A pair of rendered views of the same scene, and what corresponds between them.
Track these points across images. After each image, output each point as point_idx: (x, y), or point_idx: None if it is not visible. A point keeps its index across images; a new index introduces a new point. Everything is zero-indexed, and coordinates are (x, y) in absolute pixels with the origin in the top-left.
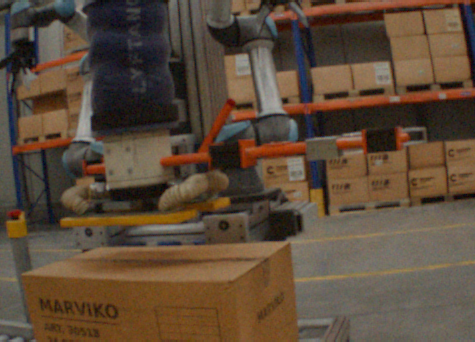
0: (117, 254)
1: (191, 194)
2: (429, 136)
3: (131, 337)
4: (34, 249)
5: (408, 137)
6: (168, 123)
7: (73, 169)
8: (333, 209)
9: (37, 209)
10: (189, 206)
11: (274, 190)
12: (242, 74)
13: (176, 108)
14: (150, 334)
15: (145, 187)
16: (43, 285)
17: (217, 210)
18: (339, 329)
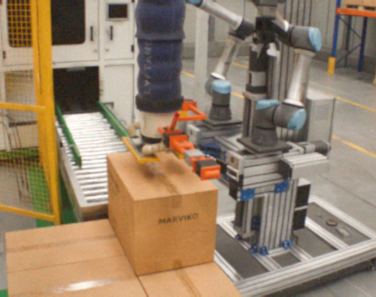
0: (162, 157)
1: (149, 152)
2: None
3: (120, 203)
4: (321, 90)
5: (212, 175)
6: (162, 111)
7: (206, 91)
8: None
9: (352, 57)
10: (174, 152)
11: (278, 148)
12: None
13: (170, 103)
14: (123, 206)
15: (148, 138)
16: (109, 163)
17: (244, 148)
18: (369, 246)
